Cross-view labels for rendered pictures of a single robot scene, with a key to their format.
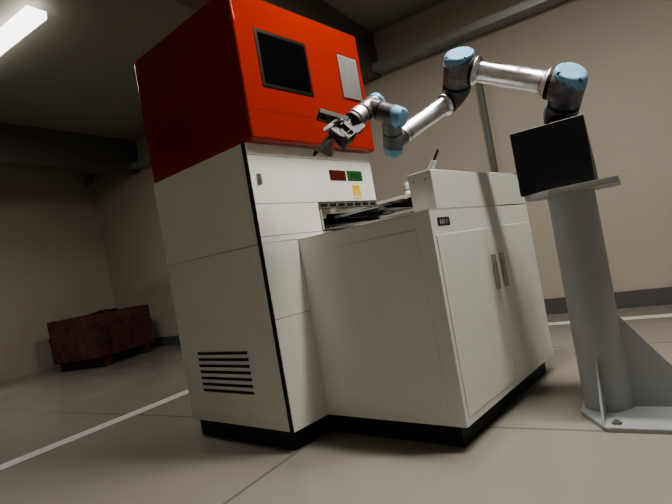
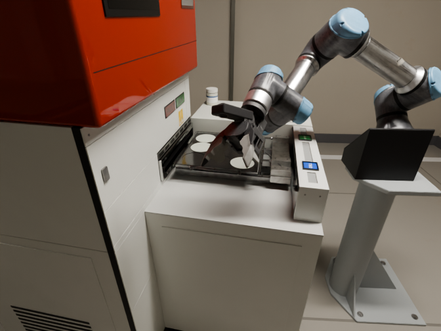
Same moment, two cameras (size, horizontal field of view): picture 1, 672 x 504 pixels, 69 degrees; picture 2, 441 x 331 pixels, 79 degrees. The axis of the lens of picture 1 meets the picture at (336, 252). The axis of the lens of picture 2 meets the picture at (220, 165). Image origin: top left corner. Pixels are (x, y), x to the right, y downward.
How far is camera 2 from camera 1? 1.47 m
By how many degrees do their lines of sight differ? 41
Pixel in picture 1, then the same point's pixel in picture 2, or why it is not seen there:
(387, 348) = (237, 308)
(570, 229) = (378, 207)
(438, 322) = (295, 305)
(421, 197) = (308, 209)
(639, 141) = not seen: hidden behind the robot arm
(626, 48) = not seen: outside the picture
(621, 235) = not seen: hidden behind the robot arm
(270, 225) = (121, 223)
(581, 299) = (362, 246)
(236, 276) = (69, 268)
